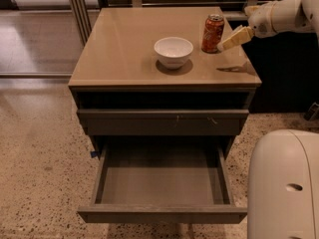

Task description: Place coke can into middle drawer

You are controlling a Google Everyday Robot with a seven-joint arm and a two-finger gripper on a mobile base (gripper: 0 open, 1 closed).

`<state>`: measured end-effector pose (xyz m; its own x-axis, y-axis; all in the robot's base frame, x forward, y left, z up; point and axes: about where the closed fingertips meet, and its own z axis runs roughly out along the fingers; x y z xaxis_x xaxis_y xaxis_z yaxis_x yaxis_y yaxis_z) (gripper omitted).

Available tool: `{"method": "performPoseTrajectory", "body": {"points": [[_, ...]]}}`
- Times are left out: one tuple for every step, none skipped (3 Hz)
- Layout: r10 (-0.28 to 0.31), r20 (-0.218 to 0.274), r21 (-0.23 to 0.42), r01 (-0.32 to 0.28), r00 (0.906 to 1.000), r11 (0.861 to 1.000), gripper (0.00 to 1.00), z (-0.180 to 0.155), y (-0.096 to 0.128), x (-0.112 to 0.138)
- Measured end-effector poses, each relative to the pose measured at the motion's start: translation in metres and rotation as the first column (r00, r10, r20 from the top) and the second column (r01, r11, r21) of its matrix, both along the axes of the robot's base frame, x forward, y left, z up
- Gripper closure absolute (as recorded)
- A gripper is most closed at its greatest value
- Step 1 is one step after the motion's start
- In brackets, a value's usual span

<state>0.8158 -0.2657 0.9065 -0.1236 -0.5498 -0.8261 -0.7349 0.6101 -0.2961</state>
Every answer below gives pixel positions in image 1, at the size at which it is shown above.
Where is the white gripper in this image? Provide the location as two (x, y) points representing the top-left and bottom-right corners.
(217, 1), (277, 52)

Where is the red coke can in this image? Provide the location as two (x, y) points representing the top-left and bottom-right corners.
(201, 14), (224, 54)

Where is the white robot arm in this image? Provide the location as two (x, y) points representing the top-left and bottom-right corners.
(217, 0), (319, 239)

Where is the grey drawer cabinet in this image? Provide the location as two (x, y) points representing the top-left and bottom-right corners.
(67, 6), (262, 225)

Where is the closed grey top drawer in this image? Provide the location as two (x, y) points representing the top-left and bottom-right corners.
(77, 109), (248, 135)

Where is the open grey middle drawer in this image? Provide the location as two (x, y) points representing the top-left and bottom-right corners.
(78, 145), (247, 224)

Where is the white ceramic bowl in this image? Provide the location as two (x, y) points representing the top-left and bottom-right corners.
(154, 37), (193, 70)

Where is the dark object on floor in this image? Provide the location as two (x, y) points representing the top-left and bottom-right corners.
(304, 103), (319, 120)

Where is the blue tape piece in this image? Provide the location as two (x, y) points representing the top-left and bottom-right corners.
(90, 151), (98, 158)

